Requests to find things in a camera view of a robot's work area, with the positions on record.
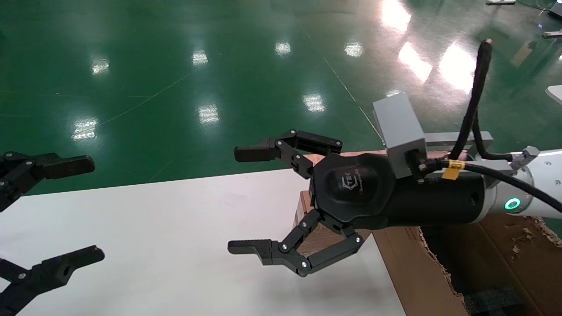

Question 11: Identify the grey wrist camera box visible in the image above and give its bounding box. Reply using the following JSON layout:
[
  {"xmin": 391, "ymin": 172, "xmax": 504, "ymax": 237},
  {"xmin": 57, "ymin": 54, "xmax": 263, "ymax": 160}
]
[{"xmin": 373, "ymin": 92, "xmax": 427, "ymax": 179}]

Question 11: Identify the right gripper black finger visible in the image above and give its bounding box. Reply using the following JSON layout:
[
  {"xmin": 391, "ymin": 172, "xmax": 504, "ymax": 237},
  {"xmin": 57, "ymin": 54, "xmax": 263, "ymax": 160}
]
[
  {"xmin": 234, "ymin": 129, "xmax": 343, "ymax": 178},
  {"xmin": 227, "ymin": 210, "xmax": 364, "ymax": 278}
]

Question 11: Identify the yellow cable tag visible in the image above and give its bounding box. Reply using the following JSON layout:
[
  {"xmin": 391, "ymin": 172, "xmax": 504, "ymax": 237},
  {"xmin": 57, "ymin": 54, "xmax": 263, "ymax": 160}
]
[{"xmin": 442, "ymin": 160, "xmax": 465, "ymax": 180}]

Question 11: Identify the smooth black cable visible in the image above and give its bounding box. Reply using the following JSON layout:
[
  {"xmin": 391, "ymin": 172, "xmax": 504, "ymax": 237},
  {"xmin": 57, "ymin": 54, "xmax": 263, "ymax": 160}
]
[{"xmin": 421, "ymin": 160, "xmax": 562, "ymax": 214}]

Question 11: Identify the black sleeved looping cable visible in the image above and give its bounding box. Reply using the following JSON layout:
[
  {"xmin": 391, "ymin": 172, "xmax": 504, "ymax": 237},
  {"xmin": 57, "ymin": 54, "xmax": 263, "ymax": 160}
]
[{"xmin": 413, "ymin": 39, "xmax": 514, "ymax": 172}]

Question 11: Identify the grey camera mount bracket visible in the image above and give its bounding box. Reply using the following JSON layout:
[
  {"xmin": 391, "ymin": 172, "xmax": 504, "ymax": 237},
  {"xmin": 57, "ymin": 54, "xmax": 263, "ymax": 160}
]
[{"xmin": 424, "ymin": 131, "xmax": 514, "ymax": 176}]

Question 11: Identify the black foam block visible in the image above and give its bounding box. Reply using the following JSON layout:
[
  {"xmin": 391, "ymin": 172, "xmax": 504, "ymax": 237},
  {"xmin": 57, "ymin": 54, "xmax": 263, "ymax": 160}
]
[{"xmin": 465, "ymin": 287, "xmax": 524, "ymax": 316}]

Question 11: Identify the wooden plywood board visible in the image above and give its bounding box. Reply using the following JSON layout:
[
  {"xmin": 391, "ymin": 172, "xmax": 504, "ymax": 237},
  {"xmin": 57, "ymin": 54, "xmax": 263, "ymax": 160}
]
[{"xmin": 303, "ymin": 148, "xmax": 475, "ymax": 166}]

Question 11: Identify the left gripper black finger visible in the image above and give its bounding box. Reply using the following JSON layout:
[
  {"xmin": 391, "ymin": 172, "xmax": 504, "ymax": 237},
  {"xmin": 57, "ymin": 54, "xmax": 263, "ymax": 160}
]
[
  {"xmin": 0, "ymin": 246, "xmax": 105, "ymax": 316},
  {"xmin": 0, "ymin": 151, "xmax": 95, "ymax": 212}
]

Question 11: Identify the big open cardboard box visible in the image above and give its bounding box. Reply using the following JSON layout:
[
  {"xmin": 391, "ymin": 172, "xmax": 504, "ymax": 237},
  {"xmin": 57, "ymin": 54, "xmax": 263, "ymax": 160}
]
[{"xmin": 372, "ymin": 214, "xmax": 562, "ymax": 316}]

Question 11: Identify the small taped cardboard box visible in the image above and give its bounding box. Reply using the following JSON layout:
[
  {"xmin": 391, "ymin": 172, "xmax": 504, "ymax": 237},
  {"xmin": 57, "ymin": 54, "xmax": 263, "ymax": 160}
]
[{"xmin": 292, "ymin": 190, "xmax": 373, "ymax": 259}]

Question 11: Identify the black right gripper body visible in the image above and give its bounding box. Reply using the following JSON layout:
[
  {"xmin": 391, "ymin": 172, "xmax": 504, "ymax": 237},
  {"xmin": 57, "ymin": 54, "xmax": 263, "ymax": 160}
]
[{"xmin": 310, "ymin": 151, "xmax": 486, "ymax": 230}]

